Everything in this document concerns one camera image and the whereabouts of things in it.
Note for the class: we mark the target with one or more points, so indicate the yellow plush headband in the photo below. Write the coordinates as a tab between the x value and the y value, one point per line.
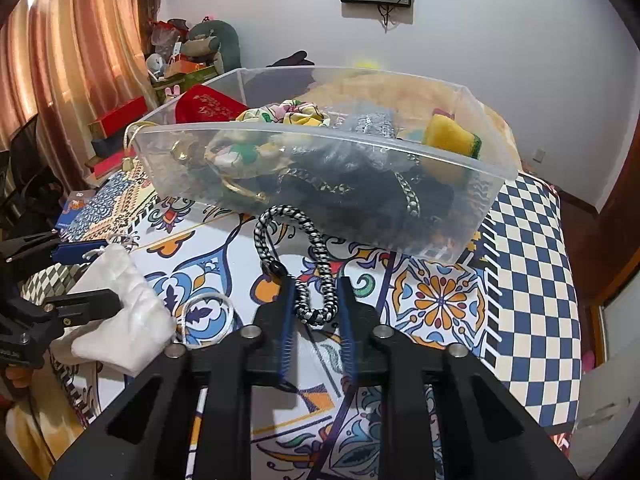
367	65

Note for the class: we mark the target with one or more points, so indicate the dark purple garment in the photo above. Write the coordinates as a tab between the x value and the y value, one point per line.
298	58

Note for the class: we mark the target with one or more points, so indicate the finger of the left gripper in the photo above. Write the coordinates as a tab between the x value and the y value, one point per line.
82	308
55	251

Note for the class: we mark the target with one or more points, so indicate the orange striped curtain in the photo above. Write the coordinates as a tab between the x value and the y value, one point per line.
66	63

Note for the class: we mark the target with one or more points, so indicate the beige blanket on bed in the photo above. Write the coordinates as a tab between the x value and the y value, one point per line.
413	100

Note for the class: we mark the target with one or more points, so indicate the yellow floral scrunchie cloth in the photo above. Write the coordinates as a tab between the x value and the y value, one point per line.
244	154

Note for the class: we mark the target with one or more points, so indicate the clear plastic storage bin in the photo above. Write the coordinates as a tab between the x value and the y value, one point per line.
476	184

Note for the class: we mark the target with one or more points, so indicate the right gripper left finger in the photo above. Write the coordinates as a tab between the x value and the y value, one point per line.
258	354

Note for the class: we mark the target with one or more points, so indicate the red velvet pouch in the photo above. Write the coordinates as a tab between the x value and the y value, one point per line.
203	104

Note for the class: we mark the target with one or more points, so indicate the green gift box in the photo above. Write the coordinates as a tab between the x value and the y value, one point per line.
185	81

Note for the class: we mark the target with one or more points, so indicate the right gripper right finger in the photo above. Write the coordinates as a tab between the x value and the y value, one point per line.
375	354

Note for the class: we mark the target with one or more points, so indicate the grey plush toy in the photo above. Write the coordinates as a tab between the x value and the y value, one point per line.
212	39

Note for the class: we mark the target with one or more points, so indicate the white drawstring pouch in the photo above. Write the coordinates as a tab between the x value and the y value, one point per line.
131	339

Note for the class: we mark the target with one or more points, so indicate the person's left hand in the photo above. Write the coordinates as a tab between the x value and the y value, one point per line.
18	377

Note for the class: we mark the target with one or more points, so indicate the pink rabbit doll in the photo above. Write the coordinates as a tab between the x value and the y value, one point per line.
172	92

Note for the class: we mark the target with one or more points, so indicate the gold ribbon pouch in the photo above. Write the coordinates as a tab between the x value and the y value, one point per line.
180	161

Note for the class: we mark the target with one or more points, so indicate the black hat with silver chains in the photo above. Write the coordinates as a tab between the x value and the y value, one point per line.
362	190

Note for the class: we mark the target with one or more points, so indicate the yellow green sponge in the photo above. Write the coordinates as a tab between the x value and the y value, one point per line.
444	133

